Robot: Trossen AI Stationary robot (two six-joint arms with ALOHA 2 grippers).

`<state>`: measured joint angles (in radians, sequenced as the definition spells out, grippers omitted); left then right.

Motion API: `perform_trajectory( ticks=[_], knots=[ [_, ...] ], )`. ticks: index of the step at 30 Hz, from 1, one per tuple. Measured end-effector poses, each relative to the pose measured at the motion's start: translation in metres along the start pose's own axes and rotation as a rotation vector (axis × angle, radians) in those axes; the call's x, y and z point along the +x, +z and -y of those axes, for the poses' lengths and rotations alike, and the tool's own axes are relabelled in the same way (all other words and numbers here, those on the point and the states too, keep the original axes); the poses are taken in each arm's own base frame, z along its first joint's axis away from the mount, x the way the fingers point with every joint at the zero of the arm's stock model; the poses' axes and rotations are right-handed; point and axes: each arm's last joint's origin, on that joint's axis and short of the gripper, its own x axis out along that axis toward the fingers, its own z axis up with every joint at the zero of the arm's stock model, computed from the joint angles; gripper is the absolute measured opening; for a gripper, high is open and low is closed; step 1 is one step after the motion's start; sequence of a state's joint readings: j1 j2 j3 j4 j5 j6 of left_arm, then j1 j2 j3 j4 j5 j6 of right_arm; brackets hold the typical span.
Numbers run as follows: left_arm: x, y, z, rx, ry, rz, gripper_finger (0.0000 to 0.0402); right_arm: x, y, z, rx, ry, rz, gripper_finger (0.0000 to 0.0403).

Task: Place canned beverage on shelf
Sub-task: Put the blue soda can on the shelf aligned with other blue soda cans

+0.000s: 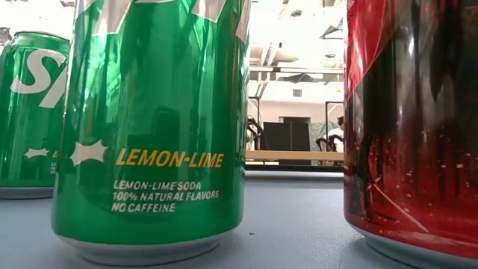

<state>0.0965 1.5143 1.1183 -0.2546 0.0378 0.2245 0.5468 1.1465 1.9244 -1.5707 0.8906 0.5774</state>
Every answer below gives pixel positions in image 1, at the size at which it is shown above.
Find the person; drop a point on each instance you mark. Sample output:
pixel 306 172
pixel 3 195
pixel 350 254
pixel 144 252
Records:
pixel 338 130

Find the dark background equipment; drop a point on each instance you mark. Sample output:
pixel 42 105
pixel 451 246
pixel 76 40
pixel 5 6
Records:
pixel 254 130

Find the blue table mat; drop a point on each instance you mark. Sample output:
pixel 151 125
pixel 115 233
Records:
pixel 291 216

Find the red soda can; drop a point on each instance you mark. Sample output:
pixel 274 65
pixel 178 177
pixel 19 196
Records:
pixel 411 149

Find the green soda can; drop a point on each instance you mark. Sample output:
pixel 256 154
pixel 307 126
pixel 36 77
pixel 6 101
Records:
pixel 30 130
pixel 149 112

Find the black background cabinet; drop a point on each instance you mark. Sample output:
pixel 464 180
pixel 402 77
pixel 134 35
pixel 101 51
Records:
pixel 285 136

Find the black background metal frame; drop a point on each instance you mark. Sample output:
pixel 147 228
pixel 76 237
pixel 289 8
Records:
pixel 326 112

